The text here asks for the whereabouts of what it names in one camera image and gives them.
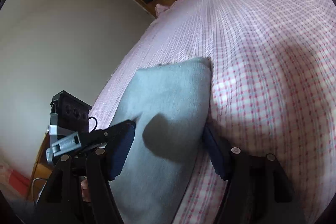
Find light blue pants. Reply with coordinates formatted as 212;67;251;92
110;57;211;223

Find person's hand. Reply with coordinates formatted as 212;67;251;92
81;177;91;202

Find wooden bedside table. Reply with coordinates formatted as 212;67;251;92
26;133;53;202

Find pink checked bed sheet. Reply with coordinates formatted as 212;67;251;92
92;0;335;223

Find black camera box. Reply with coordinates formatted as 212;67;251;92
49;90;92;144

